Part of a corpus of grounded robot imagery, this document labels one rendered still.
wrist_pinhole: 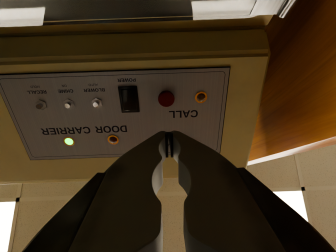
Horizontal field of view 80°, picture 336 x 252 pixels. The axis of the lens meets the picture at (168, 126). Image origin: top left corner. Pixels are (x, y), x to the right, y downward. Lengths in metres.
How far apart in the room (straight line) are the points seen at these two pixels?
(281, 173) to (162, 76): 1.43
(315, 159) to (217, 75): 1.55
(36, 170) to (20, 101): 0.08
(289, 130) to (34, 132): 0.26
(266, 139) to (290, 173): 1.29
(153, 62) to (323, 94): 0.15
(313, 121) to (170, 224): 1.23
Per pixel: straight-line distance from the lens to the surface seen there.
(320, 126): 0.22
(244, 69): 0.18
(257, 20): 0.19
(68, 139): 0.21
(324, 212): 1.69
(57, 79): 0.19
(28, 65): 0.20
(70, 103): 0.19
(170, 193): 1.37
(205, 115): 0.19
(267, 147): 0.31
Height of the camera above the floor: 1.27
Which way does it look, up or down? 74 degrees up
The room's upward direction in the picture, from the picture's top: 179 degrees clockwise
